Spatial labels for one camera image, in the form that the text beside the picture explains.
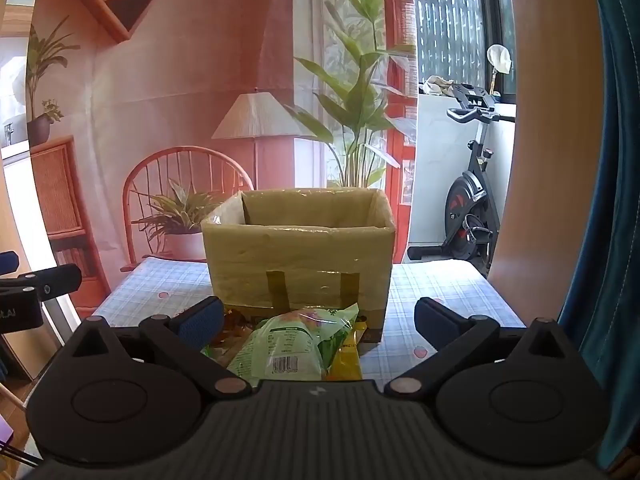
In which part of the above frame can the crumpled white cloth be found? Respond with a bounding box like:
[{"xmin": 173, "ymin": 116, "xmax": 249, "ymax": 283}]
[{"xmin": 422, "ymin": 75, "xmax": 456, "ymax": 97}]

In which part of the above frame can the cardboard box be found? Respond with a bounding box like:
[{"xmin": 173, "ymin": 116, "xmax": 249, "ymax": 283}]
[{"xmin": 201, "ymin": 187, "xmax": 397, "ymax": 343}]

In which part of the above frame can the white desk lamp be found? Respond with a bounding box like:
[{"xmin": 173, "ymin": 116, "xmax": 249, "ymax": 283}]
[{"xmin": 486, "ymin": 44, "xmax": 514, "ymax": 97}]

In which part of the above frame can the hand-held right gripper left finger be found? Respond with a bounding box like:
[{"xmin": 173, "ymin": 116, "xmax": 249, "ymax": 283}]
[{"xmin": 64, "ymin": 296, "xmax": 252, "ymax": 402}]

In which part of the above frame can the orange chip packet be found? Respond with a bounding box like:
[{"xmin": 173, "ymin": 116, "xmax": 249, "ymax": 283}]
[{"xmin": 202, "ymin": 307, "xmax": 261, "ymax": 361}]

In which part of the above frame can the dark framed window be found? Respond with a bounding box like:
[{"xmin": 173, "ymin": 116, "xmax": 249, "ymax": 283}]
[{"xmin": 412, "ymin": 0, "xmax": 518, "ymax": 106}]

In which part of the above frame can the yellow snack packet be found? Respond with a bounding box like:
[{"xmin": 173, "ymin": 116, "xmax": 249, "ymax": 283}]
[{"xmin": 327, "ymin": 320, "xmax": 369, "ymax": 381}]

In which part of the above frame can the black exercise bike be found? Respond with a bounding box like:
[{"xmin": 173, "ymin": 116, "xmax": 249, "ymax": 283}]
[{"xmin": 407, "ymin": 82, "xmax": 516, "ymax": 278}]

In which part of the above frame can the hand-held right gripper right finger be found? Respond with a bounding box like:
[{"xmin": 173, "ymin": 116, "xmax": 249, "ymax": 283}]
[{"xmin": 384, "ymin": 297, "xmax": 576, "ymax": 396}]

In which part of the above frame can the blue curtain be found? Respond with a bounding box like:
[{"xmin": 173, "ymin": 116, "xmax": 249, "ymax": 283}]
[{"xmin": 557, "ymin": 0, "xmax": 640, "ymax": 472}]

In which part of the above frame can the wooden board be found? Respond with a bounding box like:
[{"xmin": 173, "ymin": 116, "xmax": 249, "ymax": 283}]
[{"xmin": 487, "ymin": 0, "xmax": 619, "ymax": 341}]

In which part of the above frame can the green snack packet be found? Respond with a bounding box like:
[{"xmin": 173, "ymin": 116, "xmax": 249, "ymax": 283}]
[{"xmin": 227, "ymin": 302, "xmax": 361, "ymax": 382}]

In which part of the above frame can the checkered tablecloth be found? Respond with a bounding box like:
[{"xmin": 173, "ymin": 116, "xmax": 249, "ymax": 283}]
[{"xmin": 92, "ymin": 257, "xmax": 526, "ymax": 391}]

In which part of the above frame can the wall poster of room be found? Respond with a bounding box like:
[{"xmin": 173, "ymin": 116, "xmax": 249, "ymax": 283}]
[{"xmin": 25, "ymin": 0, "xmax": 419, "ymax": 321}]

